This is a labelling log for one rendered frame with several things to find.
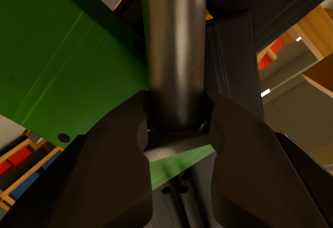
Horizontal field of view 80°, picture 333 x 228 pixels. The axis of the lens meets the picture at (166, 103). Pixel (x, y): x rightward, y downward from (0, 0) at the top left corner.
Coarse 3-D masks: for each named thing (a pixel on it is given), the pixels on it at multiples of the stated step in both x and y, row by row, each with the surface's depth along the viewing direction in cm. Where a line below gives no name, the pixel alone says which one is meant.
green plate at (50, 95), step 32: (0, 0) 11; (32, 0) 11; (64, 0) 11; (96, 0) 18; (0, 32) 12; (32, 32) 12; (64, 32) 12; (96, 32) 12; (128, 32) 19; (0, 64) 14; (32, 64) 14; (64, 64) 14; (96, 64) 14; (128, 64) 13; (0, 96) 15; (32, 96) 15; (64, 96) 15; (96, 96) 15; (128, 96) 15; (32, 128) 17; (64, 128) 17; (160, 160) 19; (192, 160) 18
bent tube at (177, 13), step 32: (160, 0) 8; (192, 0) 8; (160, 32) 9; (192, 32) 9; (160, 64) 9; (192, 64) 9; (160, 96) 10; (192, 96) 10; (160, 128) 11; (192, 128) 11
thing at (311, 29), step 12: (312, 12) 73; (324, 12) 72; (300, 24) 75; (312, 24) 74; (324, 24) 74; (300, 36) 83; (312, 36) 76; (324, 36) 75; (312, 48) 81; (324, 48) 76
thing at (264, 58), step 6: (210, 18) 273; (288, 30) 330; (294, 30) 336; (282, 36) 340; (288, 36) 333; (294, 36) 333; (276, 42) 321; (282, 42) 325; (288, 42) 340; (270, 48) 306; (276, 48) 319; (258, 54) 294; (264, 54) 296; (270, 54) 306; (276, 54) 317; (258, 60) 291; (264, 60) 307; (270, 60) 311; (258, 66) 317; (264, 66) 309
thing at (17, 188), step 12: (24, 144) 458; (36, 144) 487; (12, 156) 437; (24, 156) 452; (48, 156) 478; (0, 168) 411; (12, 168) 442; (36, 168) 447; (24, 180) 426; (0, 192) 387; (12, 192) 401; (0, 204) 410; (12, 204) 389
